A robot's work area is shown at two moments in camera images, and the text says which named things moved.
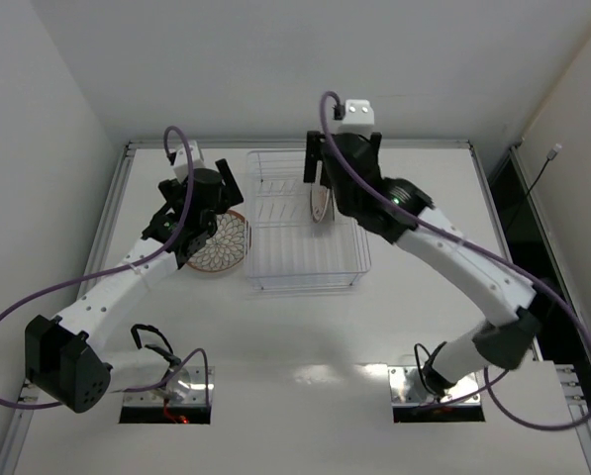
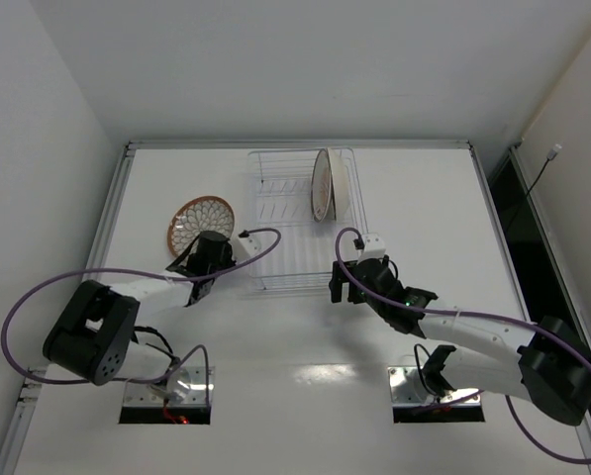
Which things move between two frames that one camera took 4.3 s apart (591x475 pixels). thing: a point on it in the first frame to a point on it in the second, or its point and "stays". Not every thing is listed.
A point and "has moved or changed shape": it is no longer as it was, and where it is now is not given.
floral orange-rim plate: [226, 247] has moved or changed shape
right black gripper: [313, 146] to [344, 284]
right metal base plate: [406, 390] stays
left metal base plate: [185, 387] stays
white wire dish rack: [287, 249] stays
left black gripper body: [233, 193] to [184, 264]
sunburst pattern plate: [320, 196] stays
